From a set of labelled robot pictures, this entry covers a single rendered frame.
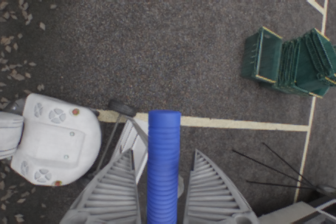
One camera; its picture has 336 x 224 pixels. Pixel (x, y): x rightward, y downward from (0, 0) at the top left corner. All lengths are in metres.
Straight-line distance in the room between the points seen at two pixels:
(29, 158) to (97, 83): 0.71
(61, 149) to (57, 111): 0.27
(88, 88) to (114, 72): 0.26
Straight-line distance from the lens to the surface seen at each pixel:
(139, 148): 1.45
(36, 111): 1.17
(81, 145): 1.11
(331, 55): 2.52
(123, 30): 1.49
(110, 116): 1.36
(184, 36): 1.66
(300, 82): 2.13
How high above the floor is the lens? 1.35
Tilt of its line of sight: 68 degrees down
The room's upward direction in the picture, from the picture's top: 105 degrees clockwise
